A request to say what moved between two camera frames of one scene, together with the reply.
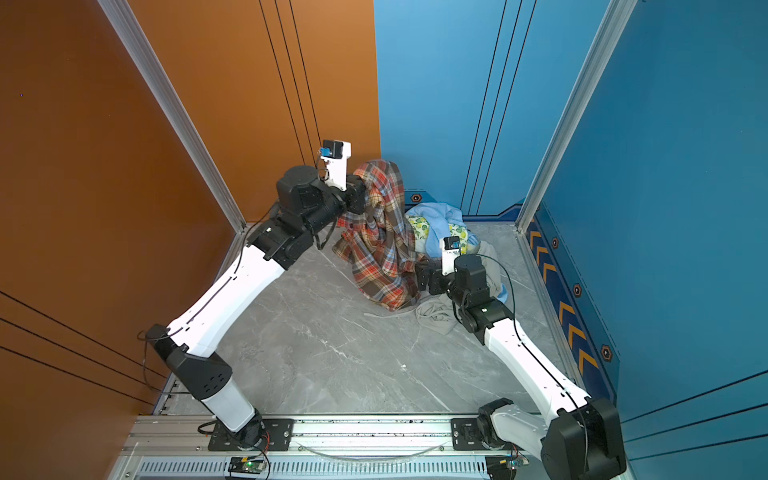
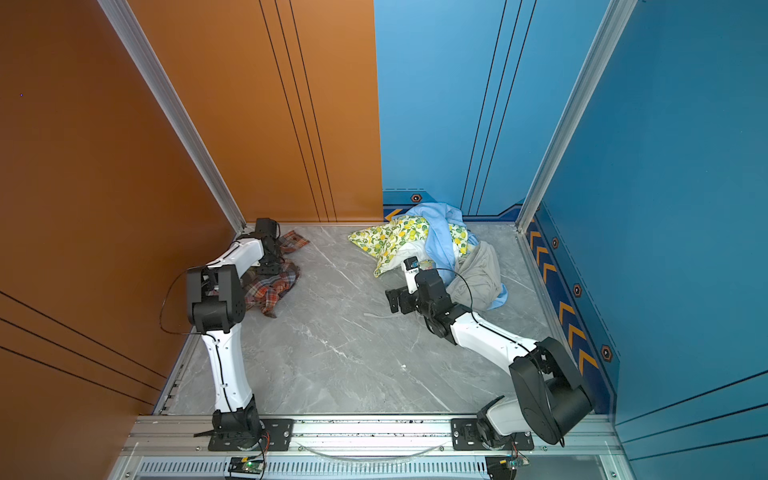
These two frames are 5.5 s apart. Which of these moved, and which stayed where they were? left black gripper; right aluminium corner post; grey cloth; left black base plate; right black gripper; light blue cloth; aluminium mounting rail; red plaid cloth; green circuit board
Moved: red plaid cloth; right black gripper; grey cloth; left black gripper
Stayed: light blue cloth; aluminium mounting rail; right aluminium corner post; green circuit board; left black base plate
